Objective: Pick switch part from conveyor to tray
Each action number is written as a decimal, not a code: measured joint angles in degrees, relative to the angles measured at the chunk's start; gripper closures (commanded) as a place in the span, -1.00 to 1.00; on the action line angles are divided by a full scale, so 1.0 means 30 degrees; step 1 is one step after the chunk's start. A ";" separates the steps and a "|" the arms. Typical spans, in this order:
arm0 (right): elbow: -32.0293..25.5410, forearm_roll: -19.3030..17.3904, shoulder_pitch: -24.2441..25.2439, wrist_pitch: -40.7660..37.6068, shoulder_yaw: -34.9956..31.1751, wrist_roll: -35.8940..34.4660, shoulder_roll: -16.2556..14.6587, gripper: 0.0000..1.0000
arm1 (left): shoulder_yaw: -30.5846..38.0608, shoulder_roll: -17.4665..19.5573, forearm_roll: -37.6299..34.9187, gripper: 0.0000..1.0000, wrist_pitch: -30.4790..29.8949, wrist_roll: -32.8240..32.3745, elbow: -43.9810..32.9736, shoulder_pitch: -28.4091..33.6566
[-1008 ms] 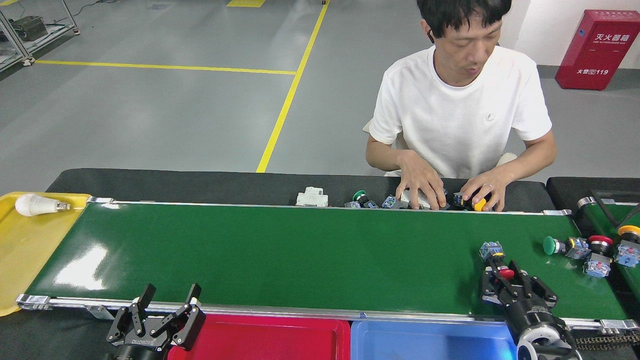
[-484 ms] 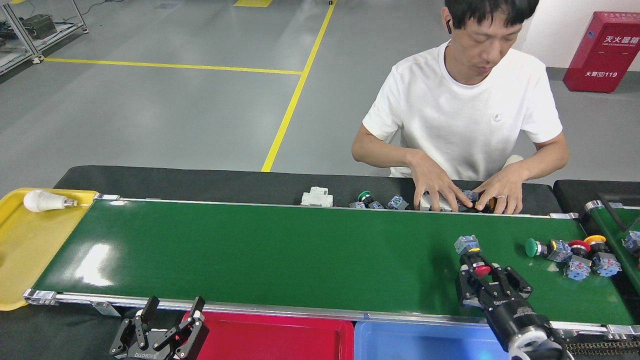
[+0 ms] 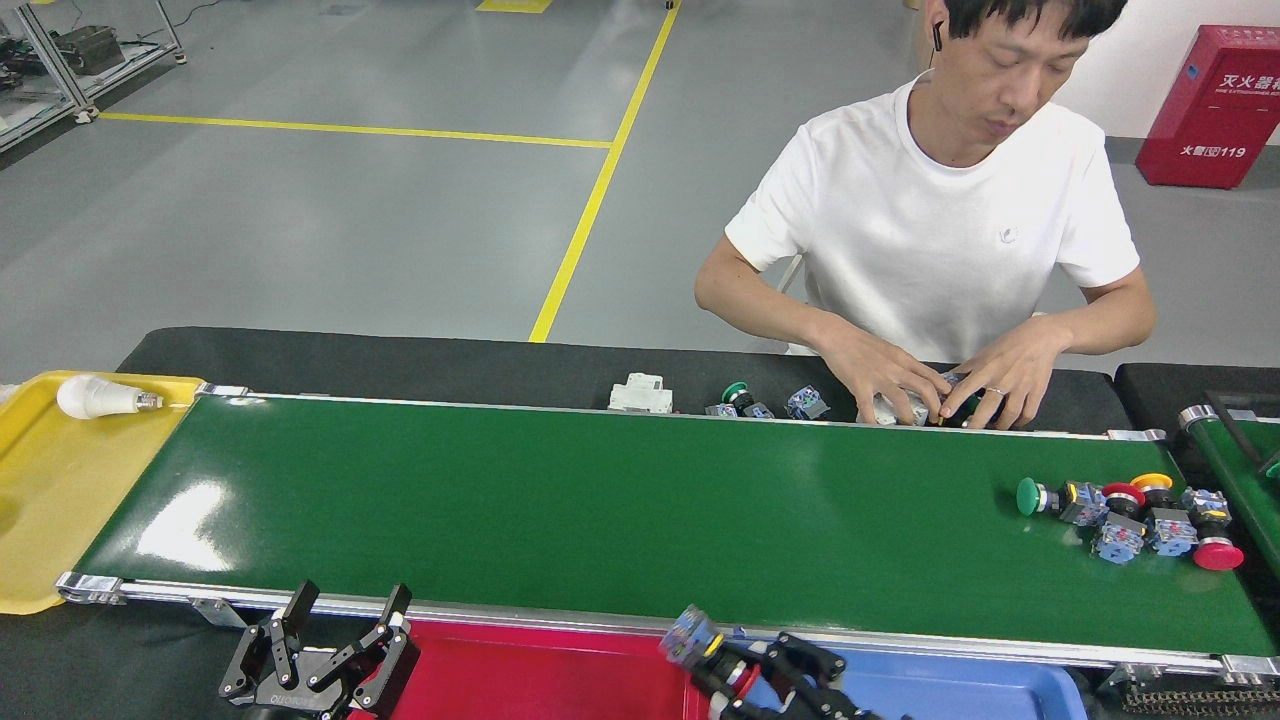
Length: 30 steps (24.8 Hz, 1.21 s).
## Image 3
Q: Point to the black guide frame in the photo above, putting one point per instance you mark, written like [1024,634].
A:
[1235,428]

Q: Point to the yellow plastic tray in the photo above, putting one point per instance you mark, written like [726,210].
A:
[80,500]

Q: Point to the metal frame rack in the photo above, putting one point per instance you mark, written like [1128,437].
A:
[52,60]

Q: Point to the narrow green conveyor belt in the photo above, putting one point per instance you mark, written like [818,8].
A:
[1255,510]

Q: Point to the green mushroom button switch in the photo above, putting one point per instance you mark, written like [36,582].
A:
[1028,497]

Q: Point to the dark grey equipment box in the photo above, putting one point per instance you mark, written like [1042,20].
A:
[90,50]

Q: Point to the red mushroom button switch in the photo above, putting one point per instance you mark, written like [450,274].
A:
[1218,555]

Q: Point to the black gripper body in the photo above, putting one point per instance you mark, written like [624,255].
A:
[840,710]
[300,700]

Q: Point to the person's right hand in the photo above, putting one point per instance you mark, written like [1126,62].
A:
[880,375]

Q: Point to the person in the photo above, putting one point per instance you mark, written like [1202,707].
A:
[940,220]

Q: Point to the person's right forearm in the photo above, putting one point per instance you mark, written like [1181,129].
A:
[760,310]

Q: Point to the white light bulb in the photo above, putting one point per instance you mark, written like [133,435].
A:
[90,397]

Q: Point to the red push button switch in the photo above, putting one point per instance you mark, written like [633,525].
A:
[688,635]
[1120,538]

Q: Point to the blue switch contact block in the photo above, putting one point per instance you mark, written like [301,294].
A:
[806,403]

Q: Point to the person's left hand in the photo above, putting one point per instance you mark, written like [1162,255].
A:
[1010,380]

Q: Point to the blue plastic bin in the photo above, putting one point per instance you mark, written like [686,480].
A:
[960,690]

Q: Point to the red fire extinguisher box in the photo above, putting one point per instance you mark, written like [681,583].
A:
[1210,110]

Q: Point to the yellow push button switch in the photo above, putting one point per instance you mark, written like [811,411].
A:
[1170,530]

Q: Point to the long green conveyor belt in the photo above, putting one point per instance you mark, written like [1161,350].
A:
[600,500]

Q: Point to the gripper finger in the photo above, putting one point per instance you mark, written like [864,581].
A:
[800,660]
[735,700]
[265,660]
[385,660]

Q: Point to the red plastic bin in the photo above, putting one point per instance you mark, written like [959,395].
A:
[560,680]

